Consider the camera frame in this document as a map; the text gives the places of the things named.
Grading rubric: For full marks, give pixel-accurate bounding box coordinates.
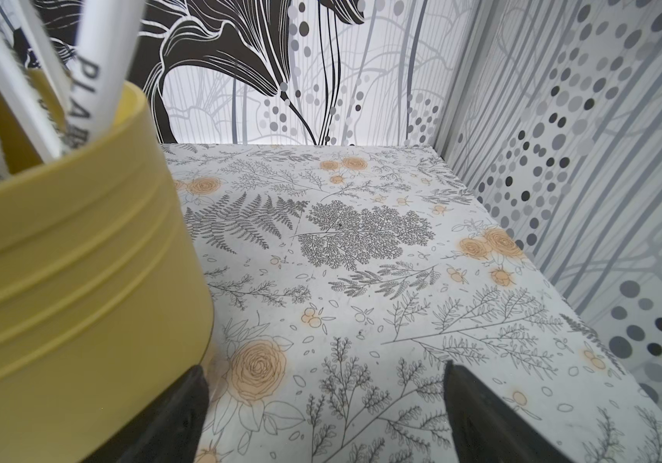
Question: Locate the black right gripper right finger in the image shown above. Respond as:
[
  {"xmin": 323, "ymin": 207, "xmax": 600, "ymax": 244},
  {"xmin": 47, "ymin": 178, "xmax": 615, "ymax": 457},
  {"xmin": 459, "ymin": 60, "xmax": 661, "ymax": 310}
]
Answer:
[{"xmin": 443, "ymin": 361, "xmax": 569, "ymax": 462}]

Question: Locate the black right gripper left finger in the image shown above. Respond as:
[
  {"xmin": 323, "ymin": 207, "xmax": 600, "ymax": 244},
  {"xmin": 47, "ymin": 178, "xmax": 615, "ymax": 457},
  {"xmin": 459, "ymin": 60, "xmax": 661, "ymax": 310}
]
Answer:
[{"xmin": 85, "ymin": 365, "xmax": 209, "ymax": 463}]

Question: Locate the yellow plastic cup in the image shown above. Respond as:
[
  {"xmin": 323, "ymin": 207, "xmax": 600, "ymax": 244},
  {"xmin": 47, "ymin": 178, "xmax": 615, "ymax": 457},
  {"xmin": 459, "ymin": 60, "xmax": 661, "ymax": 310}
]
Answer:
[{"xmin": 0, "ymin": 83, "xmax": 213, "ymax": 462}]

